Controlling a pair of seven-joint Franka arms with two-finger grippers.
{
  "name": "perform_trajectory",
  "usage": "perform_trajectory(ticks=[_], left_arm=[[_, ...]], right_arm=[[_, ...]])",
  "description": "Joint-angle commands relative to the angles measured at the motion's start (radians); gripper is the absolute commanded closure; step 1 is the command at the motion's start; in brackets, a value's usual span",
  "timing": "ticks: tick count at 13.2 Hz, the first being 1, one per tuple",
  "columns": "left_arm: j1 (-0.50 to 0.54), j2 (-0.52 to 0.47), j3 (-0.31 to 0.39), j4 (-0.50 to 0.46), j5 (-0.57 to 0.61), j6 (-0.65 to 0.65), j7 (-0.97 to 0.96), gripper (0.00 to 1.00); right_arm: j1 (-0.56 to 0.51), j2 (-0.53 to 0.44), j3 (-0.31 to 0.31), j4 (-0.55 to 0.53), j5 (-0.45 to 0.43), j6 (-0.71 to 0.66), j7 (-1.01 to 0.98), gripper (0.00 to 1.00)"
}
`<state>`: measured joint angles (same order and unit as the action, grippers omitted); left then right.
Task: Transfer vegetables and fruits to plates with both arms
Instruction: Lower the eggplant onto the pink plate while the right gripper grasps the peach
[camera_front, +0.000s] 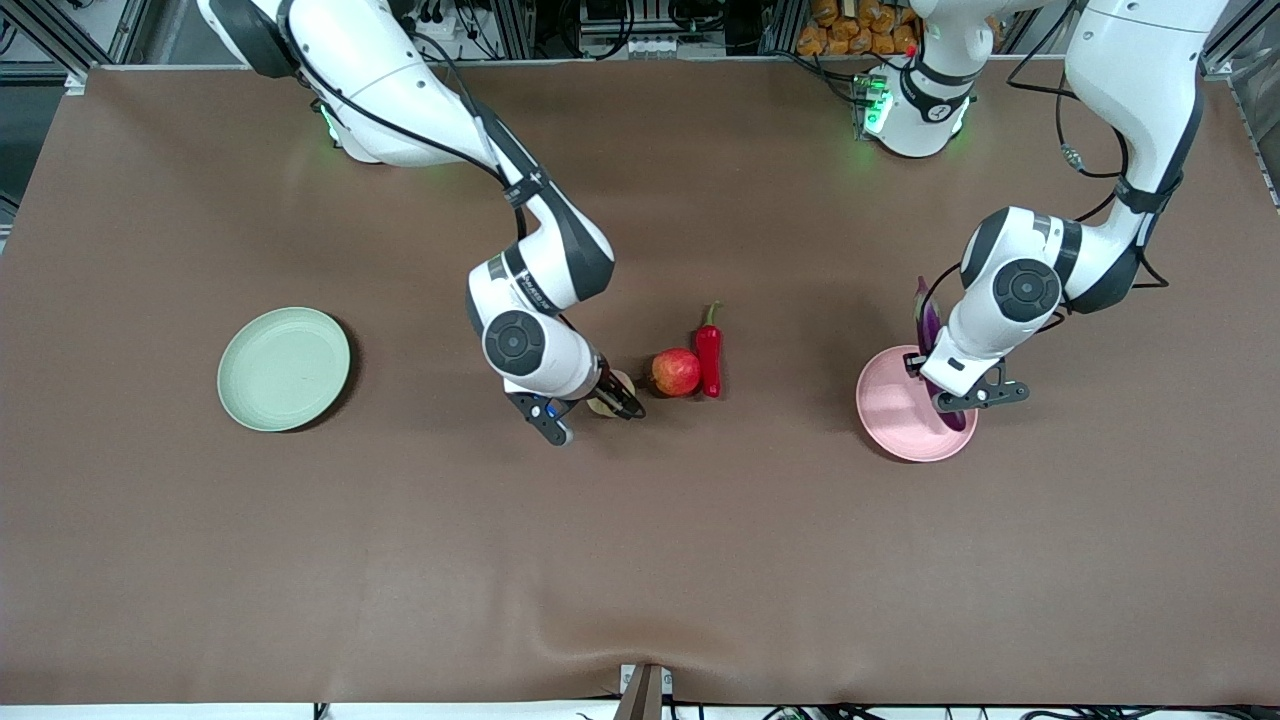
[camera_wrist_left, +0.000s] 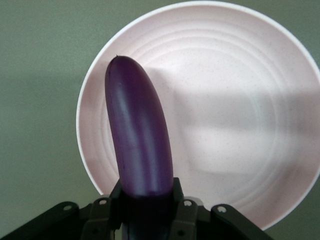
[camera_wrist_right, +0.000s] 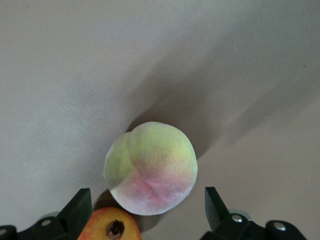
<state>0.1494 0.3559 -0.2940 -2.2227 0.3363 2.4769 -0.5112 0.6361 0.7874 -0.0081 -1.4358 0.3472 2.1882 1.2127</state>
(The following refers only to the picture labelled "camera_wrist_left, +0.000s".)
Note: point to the purple toy eggplant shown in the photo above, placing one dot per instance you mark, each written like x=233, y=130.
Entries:
x=140, y=130

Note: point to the pale pink round plate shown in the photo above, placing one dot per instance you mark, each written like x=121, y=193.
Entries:
x=225, y=100

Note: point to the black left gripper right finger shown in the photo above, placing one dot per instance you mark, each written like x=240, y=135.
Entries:
x=195, y=220

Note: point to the large table cover cloth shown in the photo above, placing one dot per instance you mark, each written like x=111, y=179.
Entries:
x=37, y=100

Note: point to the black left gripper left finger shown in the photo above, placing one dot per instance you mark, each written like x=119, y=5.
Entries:
x=75, y=222

